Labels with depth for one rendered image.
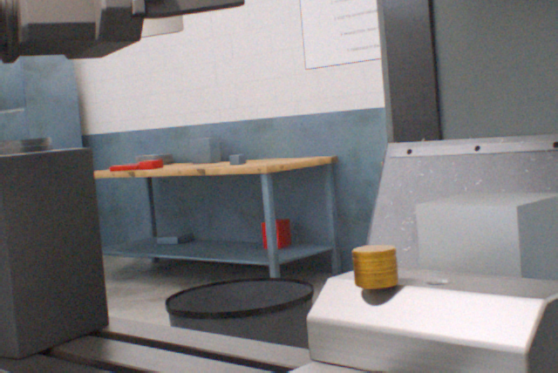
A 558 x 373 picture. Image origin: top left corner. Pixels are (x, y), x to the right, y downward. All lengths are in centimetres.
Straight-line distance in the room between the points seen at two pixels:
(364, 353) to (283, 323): 200
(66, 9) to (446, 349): 26
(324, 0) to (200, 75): 145
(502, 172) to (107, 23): 49
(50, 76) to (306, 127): 288
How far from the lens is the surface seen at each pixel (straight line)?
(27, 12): 45
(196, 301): 275
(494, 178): 83
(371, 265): 40
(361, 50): 569
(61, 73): 797
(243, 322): 236
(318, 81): 593
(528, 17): 84
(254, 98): 638
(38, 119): 779
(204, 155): 635
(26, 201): 78
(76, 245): 82
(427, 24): 89
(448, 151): 87
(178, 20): 57
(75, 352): 78
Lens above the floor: 116
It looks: 3 degrees down
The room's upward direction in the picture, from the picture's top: 5 degrees counter-clockwise
